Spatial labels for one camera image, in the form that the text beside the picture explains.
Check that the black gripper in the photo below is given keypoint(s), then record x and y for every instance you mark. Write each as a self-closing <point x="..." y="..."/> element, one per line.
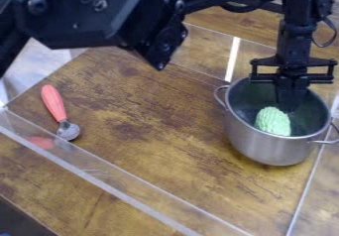
<point x="291" y="69"/>

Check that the silver metal pot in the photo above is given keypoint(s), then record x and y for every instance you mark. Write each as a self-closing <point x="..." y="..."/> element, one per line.
<point x="243" y="98"/>

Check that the green knitted object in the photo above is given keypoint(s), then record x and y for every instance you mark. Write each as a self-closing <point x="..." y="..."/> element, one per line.
<point x="273" y="121"/>

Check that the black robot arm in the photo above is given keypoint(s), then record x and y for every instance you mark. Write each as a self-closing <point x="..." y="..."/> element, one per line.
<point x="147" y="26"/>

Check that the clear acrylic enclosure wall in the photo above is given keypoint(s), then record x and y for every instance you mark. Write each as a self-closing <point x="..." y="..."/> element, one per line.
<point x="166" y="207"/>

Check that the orange handled metal spoon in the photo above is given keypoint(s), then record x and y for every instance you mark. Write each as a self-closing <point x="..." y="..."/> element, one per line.
<point x="68" y="130"/>

